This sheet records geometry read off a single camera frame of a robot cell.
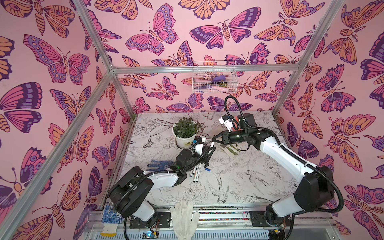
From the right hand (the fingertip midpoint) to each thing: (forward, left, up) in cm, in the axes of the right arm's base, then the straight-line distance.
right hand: (213, 137), depth 76 cm
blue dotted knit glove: (-3, +30, -24) cm, 39 cm away
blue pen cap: (-6, +2, -25) cm, 25 cm away
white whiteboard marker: (-2, 0, -2) cm, 3 cm away
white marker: (-10, +10, -23) cm, 27 cm away
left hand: (-3, -1, -3) cm, 5 cm away
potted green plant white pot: (+11, +16, -8) cm, 21 cm away
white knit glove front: (-33, +15, -24) cm, 44 cm away
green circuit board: (-39, +32, -27) cm, 57 cm away
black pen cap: (-1, 0, -1) cm, 1 cm away
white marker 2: (-9, +8, -24) cm, 27 cm away
